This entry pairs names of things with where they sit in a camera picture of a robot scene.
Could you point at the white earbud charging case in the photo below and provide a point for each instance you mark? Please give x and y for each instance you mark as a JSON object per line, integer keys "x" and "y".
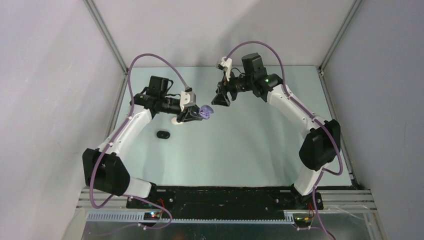
{"x": 174, "y": 121}

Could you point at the left aluminium frame post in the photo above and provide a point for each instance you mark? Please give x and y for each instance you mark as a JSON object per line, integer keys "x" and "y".
{"x": 106, "y": 34}

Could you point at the right aluminium frame post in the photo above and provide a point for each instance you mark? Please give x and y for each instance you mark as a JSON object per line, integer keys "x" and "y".
{"x": 356, "y": 5}

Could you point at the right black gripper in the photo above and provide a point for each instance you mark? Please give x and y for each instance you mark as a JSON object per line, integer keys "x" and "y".
{"x": 221, "y": 98}

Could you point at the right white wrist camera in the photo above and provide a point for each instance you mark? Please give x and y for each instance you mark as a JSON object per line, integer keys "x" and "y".
{"x": 225, "y": 64}

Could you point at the controller circuit board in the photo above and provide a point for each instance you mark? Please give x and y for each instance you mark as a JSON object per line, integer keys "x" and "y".
{"x": 152, "y": 216}
{"x": 303, "y": 222}

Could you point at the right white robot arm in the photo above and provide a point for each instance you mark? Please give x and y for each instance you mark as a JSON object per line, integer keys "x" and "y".
{"x": 321, "y": 138}

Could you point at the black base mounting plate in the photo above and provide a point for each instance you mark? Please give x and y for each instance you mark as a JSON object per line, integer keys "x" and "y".
{"x": 228, "y": 203}

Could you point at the right controller circuit board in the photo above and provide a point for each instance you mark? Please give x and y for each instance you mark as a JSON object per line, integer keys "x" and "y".
{"x": 303, "y": 222}

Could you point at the aluminium frame post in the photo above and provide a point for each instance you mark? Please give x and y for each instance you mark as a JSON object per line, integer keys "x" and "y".
{"x": 106, "y": 34}
{"x": 356, "y": 5}

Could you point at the left controller circuit board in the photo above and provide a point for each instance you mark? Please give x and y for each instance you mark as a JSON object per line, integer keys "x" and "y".
{"x": 152, "y": 216}

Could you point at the purple earbud charging case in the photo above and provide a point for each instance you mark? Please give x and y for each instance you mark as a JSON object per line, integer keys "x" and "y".
{"x": 205, "y": 112}

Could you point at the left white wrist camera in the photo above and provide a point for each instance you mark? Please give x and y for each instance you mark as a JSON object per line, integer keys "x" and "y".
{"x": 187, "y": 99}

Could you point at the black earbud charging case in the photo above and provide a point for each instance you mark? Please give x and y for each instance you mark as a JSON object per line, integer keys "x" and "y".
{"x": 163, "y": 134}

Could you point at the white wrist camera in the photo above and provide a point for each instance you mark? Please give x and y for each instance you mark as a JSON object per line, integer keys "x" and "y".
{"x": 187, "y": 99}
{"x": 225, "y": 64}

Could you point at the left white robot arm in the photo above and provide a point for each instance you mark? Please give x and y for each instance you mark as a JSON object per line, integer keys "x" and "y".
{"x": 104, "y": 167}

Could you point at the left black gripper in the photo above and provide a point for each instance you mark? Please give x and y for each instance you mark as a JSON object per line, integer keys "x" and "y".
{"x": 190, "y": 116}

